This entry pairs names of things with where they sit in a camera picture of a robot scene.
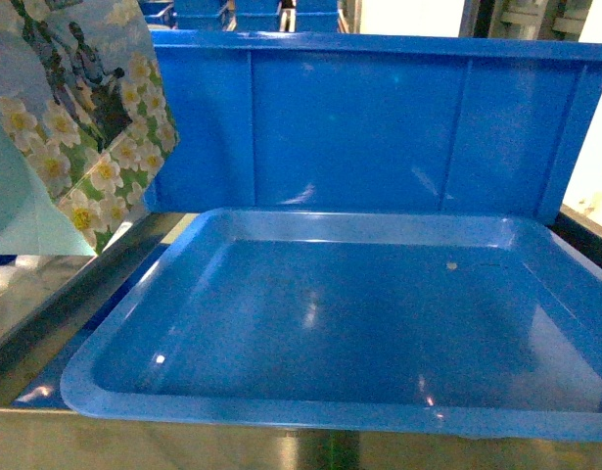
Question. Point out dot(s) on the large blue plastic bin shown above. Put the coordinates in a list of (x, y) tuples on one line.
[(328, 121)]

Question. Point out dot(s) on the flower print gift bag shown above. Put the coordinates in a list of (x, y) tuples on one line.
[(85, 126)]

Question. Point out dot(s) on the shallow blue plastic tray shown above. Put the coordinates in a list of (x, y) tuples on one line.
[(470, 325)]

